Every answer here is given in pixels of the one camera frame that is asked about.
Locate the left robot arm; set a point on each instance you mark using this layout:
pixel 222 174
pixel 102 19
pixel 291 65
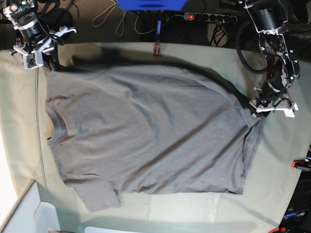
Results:
pixel 268 18

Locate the red black clamp right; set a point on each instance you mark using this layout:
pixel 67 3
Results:
pixel 303 164

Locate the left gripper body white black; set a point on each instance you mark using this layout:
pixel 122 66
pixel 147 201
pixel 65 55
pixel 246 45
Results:
pixel 277 102

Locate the red blue clamp centre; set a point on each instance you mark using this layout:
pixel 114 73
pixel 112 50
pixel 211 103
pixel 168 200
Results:
pixel 157 46

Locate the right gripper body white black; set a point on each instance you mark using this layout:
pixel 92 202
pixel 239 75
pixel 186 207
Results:
pixel 43 48

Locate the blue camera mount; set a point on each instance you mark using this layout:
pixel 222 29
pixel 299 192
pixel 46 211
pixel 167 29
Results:
pixel 152 5

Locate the black power strip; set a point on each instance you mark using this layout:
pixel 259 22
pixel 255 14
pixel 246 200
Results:
pixel 210 18

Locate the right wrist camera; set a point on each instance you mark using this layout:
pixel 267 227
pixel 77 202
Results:
pixel 32 61

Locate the grey t-shirt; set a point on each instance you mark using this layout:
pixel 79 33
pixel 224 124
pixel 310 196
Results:
pixel 148 128

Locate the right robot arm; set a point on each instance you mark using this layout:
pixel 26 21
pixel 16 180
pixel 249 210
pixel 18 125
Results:
pixel 41 26

